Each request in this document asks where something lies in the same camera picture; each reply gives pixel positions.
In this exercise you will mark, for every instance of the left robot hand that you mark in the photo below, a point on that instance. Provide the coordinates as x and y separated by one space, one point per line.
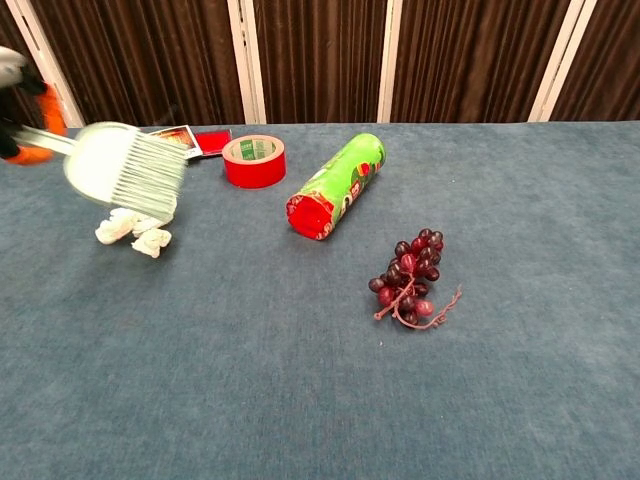
50 112

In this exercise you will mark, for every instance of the mint green hand brush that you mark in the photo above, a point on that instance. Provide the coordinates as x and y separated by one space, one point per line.
120 165

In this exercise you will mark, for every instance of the white bordered photo card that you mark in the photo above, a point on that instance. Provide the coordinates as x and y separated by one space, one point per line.
182 137

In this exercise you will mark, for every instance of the red square pad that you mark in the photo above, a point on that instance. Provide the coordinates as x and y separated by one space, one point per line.
214 142

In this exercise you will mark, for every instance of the red tape roll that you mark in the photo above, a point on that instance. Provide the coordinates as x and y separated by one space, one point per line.
255 170

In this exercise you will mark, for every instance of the dark brown curtain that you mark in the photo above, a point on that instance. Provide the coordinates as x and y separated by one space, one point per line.
320 55

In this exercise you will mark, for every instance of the green chip can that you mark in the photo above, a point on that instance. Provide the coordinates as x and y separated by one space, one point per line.
345 175

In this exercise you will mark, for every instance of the blue felt table cover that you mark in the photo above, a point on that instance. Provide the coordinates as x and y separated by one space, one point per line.
320 375

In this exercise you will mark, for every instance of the purple grape bunch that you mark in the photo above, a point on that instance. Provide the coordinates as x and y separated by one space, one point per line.
412 272

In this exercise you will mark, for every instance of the white partition frame post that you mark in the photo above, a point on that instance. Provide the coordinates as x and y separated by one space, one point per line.
562 60
45 55
389 60
247 60

